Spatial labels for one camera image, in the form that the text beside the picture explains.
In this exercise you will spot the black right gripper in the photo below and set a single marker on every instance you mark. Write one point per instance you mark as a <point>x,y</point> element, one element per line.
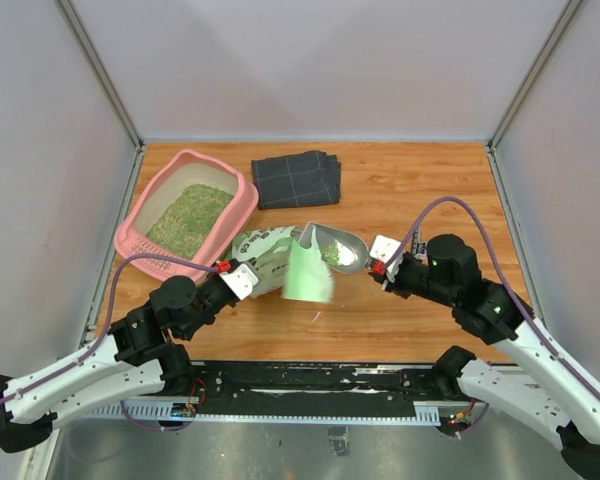
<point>395,286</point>

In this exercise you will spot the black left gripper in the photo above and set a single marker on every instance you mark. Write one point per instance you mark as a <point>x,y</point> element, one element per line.
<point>216,275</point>

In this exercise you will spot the piano pattern bag clip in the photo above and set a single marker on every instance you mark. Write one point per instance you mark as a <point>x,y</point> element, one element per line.
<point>418,245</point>

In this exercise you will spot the grey metal scoop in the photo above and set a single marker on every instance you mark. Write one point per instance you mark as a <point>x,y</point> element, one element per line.
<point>342,251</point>

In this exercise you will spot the green litter bag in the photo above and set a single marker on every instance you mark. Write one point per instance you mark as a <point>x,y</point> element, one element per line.
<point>281,262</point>

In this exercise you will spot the pink litter box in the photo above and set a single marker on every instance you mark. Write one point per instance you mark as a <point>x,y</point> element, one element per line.
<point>187,168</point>

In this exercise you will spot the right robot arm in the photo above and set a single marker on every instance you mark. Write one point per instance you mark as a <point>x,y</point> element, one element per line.
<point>505,325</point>

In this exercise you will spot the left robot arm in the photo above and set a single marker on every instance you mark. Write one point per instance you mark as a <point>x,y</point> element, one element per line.
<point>140,354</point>

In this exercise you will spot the green cat litter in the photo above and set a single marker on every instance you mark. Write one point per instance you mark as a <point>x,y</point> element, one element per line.
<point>186,223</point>

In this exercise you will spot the dark checked folded cloth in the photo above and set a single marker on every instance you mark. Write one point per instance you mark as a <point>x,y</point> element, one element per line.
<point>308,179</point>

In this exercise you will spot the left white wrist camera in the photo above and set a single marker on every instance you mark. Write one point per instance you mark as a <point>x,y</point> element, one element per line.
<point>240,277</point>

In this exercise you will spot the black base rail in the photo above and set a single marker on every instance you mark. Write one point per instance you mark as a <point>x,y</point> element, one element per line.
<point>307,391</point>

